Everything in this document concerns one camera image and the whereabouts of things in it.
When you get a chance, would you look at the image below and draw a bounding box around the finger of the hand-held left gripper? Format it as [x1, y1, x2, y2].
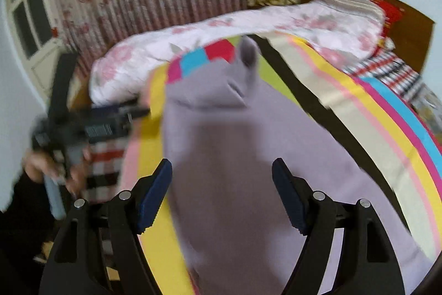
[117, 99, 151, 123]

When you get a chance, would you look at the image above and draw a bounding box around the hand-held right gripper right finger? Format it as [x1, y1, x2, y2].
[272, 158, 406, 295]

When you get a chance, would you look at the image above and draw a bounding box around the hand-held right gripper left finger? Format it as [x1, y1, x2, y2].
[38, 158, 173, 295]

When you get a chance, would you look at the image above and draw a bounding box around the lilac sweater garment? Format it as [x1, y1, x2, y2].
[162, 36, 432, 295]

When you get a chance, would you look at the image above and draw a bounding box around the person's left forearm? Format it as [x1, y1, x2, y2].
[0, 172, 52, 223]

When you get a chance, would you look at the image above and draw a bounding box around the person's left hand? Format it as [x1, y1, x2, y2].
[22, 148, 92, 195]

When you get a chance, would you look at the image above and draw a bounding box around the red grey plaid cloth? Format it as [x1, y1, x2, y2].
[81, 139, 130, 202]
[345, 51, 425, 102]

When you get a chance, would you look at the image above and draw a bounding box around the pink floral quilt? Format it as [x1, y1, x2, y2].
[89, 0, 385, 105]

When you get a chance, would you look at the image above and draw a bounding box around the colourful striped bed sheet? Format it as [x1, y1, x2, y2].
[119, 32, 442, 295]

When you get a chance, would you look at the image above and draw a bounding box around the white door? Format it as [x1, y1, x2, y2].
[5, 0, 66, 98]

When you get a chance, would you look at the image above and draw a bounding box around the pale patterned cloth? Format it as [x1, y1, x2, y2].
[411, 88, 442, 130]

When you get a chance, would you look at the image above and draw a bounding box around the wooden headboard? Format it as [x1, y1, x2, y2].
[297, 0, 434, 74]

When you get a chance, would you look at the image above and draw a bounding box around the beige striped pillow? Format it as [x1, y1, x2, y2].
[325, 0, 387, 22]

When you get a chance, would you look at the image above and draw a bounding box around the red pillow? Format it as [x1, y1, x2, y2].
[340, 0, 404, 40]

